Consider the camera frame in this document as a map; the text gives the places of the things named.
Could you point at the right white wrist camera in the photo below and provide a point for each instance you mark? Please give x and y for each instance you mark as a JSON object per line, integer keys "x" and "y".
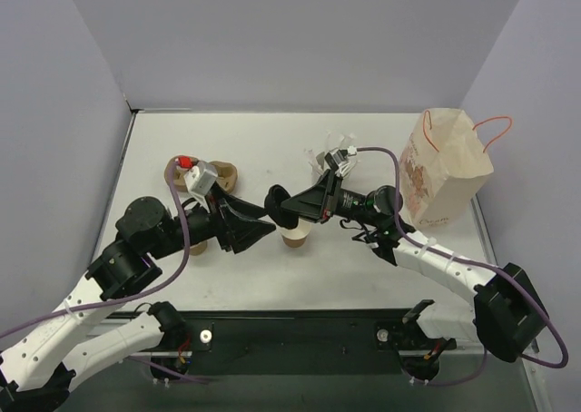
{"x": 342, "y": 161}

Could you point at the stack of brown paper cups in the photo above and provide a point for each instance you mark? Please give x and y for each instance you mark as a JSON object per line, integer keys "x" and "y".
{"x": 198, "y": 249}

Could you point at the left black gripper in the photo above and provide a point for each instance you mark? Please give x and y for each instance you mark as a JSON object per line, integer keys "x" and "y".
{"x": 222, "y": 222}

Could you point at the brown cardboard cup carrier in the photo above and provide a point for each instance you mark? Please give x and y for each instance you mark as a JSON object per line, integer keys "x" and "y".
{"x": 227, "y": 175}

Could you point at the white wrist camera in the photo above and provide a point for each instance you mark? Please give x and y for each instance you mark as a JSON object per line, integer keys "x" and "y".
{"x": 196, "y": 176}
{"x": 342, "y": 161}

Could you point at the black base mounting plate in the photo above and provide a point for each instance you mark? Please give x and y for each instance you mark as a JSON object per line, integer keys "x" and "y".
{"x": 328, "y": 342}

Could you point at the white straw holder cup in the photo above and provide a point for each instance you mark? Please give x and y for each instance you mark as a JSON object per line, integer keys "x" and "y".
{"x": 319, "y": 165}

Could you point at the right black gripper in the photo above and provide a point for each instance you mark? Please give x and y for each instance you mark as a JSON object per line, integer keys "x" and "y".
{"x": 329, "y": 199}

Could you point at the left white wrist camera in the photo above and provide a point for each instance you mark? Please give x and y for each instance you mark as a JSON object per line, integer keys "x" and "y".
{"x": 196, "y": 176}

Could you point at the black cup lid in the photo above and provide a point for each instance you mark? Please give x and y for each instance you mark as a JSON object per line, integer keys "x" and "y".
{"x": 273, "y": 206}

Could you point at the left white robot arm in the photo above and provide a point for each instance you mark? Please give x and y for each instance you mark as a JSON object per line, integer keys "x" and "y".
{"x": 39, "y": 372}

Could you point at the paper takeout bag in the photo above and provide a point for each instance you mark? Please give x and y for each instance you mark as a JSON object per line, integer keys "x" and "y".
{"x": 445, "y": 163}

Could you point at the single brown paper cup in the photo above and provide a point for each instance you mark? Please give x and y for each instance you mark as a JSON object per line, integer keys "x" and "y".
{"x": 295, "y": 238}

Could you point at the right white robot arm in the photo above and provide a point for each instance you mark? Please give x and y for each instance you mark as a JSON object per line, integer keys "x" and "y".
{"x": 506, "y": 313}

